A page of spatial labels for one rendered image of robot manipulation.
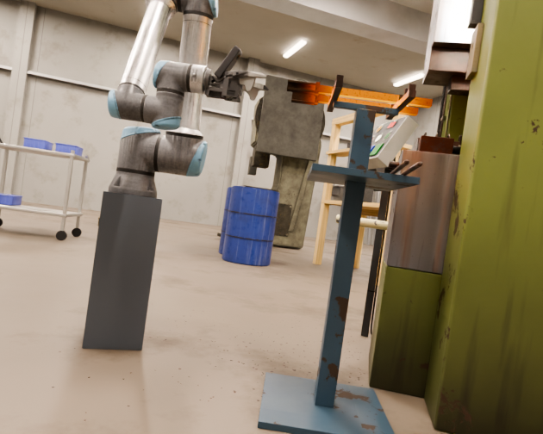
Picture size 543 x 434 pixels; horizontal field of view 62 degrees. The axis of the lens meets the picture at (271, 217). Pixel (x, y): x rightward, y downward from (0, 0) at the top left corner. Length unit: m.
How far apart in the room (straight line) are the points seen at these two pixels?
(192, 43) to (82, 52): 10.75
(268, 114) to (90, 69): 6.07
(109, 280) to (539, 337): 1.48
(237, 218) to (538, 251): 3.69
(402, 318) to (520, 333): 0.42
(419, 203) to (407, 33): 6.46
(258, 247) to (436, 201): 3.28
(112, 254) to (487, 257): 1.31
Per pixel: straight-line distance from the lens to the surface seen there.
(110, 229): 1.82
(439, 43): 2.04
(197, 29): 1.89
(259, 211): 4.84
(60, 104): 12.34
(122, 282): 1.85
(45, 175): 12.22
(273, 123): 7.53
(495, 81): 1.63
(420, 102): 1.56
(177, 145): 1.82
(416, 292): 1.81
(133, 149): 1.86
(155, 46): 1.75
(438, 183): 1.81
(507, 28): 1.69
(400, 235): 1.78
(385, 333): 1.83
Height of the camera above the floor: 0.62
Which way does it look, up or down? 1 degrees down
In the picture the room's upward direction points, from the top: 8 degrees clockwise
